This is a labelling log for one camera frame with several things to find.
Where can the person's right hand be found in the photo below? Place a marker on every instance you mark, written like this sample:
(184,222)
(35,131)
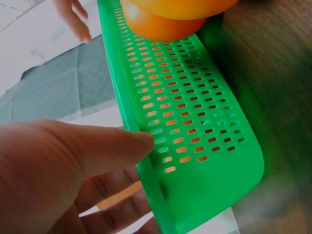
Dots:
(75,19)

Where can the person's left hand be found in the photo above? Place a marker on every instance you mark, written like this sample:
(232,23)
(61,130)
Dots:
(41,170)

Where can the person's left thumb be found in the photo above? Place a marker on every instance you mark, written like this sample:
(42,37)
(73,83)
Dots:
(97,143)

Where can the person's right fingers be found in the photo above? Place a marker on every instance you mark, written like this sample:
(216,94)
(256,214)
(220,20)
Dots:
(76,22)

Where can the green perforated plastic basket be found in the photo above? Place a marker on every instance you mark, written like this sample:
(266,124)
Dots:
(195,185)

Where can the orange round fruit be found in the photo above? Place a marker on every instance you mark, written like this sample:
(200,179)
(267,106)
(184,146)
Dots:
(165,28)
(185,8)

